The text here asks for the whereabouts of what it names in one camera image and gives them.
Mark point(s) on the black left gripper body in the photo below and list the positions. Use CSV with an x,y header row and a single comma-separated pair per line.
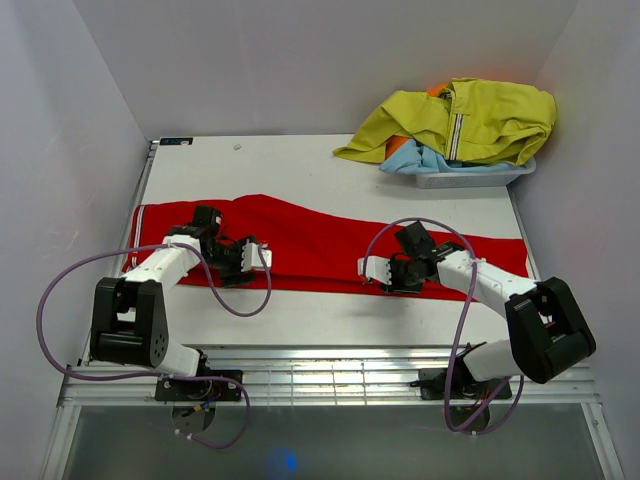
x,y
226,258

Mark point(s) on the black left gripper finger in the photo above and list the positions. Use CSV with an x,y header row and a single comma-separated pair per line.
x,y
246,245
232,278

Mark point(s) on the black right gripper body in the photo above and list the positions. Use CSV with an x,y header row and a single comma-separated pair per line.
x,y
403,271

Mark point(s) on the red trousers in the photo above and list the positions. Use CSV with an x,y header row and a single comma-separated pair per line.
x,y
312,251

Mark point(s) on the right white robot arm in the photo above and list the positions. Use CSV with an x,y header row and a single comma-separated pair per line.
x,y
547,331

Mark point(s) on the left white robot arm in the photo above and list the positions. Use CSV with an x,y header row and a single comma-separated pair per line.
x,y
129,321

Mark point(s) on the yellow-green trousers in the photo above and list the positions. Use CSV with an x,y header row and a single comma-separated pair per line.
x,y
472,121

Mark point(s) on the light blue garment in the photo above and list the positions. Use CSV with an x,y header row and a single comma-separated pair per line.
x,y
416,158

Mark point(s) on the dark label sticker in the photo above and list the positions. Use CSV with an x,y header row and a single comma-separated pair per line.
x,y
176,141

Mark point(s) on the orange garment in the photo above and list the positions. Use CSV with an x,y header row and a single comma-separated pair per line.
x,y
396,141

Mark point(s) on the white plastic basket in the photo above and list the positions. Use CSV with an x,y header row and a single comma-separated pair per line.
x,y
474,179

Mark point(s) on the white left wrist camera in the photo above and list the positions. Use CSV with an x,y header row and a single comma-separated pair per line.
x,y
259,260

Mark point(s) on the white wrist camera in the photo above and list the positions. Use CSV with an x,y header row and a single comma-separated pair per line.
x,y
259,260
375,269

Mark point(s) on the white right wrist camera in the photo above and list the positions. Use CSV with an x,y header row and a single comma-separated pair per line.
x,y
375,269

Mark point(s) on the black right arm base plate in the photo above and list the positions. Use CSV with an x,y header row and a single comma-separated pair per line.
x,y
431,383

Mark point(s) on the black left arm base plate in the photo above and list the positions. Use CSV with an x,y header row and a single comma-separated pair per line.
x,y
171,390

